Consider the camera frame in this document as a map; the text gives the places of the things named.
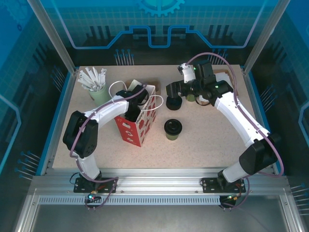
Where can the stack of black cup lids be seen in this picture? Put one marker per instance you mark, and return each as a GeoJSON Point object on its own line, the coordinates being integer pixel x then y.
{"type": "Point", "coordinates": [173, 105]}

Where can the green paper coffee cup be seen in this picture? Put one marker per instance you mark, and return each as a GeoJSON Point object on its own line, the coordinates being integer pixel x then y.
{"type": "Point", "coordinates": [190, 98]}
{"type": "Point", "coordinates": [173, 137]}

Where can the red white paper gift bag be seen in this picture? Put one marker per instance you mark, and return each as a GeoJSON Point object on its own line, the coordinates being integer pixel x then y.
{"type": "Point", "coordinates": [130, 133]}

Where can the black plastic cup lid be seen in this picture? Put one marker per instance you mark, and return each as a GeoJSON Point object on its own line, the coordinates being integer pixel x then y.
{"type": "Point", "coordinates": [178, 126]}

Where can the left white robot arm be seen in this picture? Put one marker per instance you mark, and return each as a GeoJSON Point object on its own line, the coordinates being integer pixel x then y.
{"type": "Point", "coordinates": [108, 111]}

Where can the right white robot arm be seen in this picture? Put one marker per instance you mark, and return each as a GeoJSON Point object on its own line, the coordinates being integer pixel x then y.
{"type": "Point", "coordinates": [241, 116]}

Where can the white paper sheets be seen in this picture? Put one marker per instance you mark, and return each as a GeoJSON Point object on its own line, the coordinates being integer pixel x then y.
{"type": "Point", "coordinates": [223, 76]}

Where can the brown cardboard tray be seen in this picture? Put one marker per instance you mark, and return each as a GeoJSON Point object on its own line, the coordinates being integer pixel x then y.
{"type": "Point", "coordinates": [223, 70]}

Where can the bundle of wrapped white straws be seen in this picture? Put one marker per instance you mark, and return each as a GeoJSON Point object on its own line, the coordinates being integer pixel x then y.
{"type": "Point", "coordinates": [93, 81]}

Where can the small LED circuit board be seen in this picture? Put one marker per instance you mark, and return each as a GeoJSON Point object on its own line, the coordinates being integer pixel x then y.
{"type": "Point", "coordinates": [93, 196]}
{"type": "Point", "coordinates": [233, 197]}

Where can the blue table side rail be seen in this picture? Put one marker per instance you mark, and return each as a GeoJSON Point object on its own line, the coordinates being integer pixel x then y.
{"type": "Point", "coordinates": [54, 125]}
{"type": "Point", "coordinates": [256, 96]}

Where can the aluminium frame post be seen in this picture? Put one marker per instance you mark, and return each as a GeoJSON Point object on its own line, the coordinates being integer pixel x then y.
{"type": "Point", "coordinates": [54, 36]}
{"type": "Point", "coordinates": [264, 36]}

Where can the aluminium frame beam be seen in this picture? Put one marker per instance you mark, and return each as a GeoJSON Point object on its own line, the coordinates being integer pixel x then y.
{"type": "Point", "coordinates": [157, 178]}

